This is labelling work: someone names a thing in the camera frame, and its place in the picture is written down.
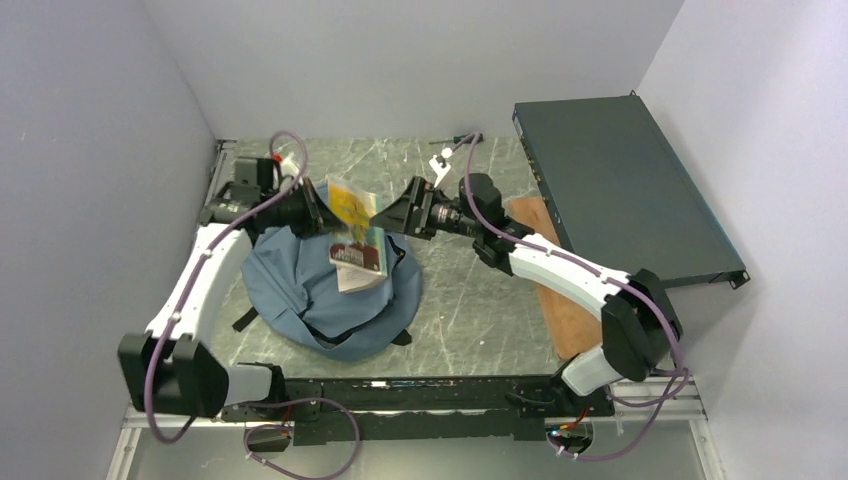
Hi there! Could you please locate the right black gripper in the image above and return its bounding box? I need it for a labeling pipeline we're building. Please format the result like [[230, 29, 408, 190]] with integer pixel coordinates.
[[369, 177, 481, 242]]

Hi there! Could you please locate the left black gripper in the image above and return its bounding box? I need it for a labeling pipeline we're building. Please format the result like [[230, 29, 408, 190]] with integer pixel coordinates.
[[261, 178, 348, 241]]

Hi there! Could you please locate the blue grey backpack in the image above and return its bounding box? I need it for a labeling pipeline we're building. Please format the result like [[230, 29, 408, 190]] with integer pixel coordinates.
[[231, 227, 423, 362]]

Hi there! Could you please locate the yellow small book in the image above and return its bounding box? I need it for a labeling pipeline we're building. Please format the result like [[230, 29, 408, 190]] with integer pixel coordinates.
[[327, 176, 379, 247]]

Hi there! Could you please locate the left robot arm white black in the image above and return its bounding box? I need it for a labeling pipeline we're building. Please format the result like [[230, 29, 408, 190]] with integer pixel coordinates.
[[118, 154, 341, 420]]

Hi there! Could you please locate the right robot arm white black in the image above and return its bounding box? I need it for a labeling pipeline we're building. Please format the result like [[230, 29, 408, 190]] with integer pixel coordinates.
[[370, 173, 684, 415]]

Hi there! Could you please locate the brown wooden board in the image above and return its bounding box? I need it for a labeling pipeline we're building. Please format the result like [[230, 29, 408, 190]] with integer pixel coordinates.
[[507, 196, 602, 360]]

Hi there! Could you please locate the dark rack server box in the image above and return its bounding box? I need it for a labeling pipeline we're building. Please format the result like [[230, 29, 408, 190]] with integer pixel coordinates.
[[512, 93, 751, 289]]

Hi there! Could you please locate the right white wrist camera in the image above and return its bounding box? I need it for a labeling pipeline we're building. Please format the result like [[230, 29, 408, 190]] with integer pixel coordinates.
[[428, 147, 454, 188]]

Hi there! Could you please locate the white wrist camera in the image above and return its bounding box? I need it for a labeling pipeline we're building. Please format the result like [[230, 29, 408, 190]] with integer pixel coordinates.
[[428, 147, 454, 188], [271, 152, 308, 193]]

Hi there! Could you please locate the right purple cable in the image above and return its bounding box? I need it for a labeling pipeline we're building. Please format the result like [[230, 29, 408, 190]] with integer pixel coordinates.
[[445, 132, 692, 464]]

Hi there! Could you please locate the purple cable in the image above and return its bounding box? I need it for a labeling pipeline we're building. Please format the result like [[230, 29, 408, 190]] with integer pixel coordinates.
[[445, 132, 692, 464], [142, 131, 362, 480]]

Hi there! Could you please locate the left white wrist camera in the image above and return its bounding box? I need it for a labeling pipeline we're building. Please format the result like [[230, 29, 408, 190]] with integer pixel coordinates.
[[271, 152, 308, 193]]

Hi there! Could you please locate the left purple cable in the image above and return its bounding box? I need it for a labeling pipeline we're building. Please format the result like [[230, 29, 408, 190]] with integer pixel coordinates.
[[142, 131, 362, 480]]

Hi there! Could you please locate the green handled screwdriver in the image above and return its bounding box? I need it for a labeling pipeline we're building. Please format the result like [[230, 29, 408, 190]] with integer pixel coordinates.
[[429, 133, 474, 145]]

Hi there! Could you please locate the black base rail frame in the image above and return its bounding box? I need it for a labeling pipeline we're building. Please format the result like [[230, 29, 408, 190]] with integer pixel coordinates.
[[125, 374, 704, 446]]

